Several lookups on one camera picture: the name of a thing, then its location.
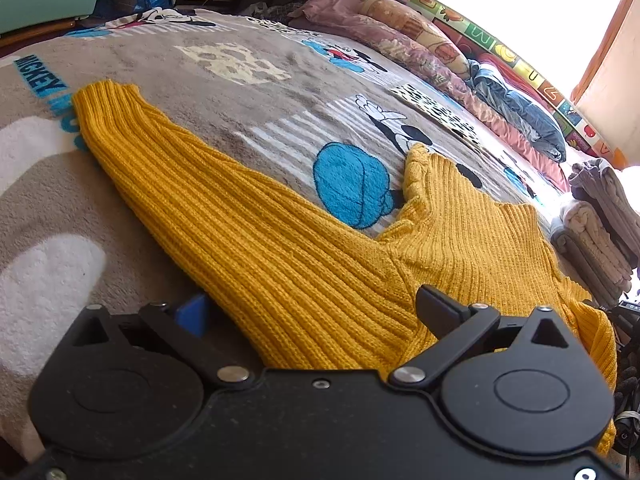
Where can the orange patterned pillow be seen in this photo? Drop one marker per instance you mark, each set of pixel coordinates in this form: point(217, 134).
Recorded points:
point(415, 22)

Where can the wooden window frame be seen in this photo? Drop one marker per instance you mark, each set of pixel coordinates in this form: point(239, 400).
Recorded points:
point(605, 45)

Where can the pink quilt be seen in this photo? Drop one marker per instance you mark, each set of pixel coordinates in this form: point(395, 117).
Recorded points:
point(532, 157)

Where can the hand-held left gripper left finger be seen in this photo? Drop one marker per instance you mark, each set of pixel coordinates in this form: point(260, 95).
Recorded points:
point(195, 315)

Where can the grey folded cloth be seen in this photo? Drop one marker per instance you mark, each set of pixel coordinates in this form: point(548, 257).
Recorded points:
point(597, 180)

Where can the blue quilt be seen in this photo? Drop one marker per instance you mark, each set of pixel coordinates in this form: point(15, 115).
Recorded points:
point(520, 105)

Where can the cream folded cloth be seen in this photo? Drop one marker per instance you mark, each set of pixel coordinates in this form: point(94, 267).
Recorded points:
point(590, 225)

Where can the thick grey folded blanket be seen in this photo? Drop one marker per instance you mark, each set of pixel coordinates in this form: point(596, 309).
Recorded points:
point(582, 260)

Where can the pink floral pillow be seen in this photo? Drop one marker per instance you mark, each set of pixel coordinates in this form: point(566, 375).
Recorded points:
point(400, 45)

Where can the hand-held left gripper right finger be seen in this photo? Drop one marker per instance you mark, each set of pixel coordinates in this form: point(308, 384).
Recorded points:
point(440, 310)

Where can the colourful alphabet foam mat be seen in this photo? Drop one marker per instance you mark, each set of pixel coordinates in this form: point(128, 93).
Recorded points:
point(500, 50)

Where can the yellow knit sweater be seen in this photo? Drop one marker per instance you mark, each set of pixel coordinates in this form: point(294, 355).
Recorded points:
point(250, 240)

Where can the grey cartoon printed blanket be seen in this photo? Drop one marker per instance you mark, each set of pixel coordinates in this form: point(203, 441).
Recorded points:
point(150, 85)

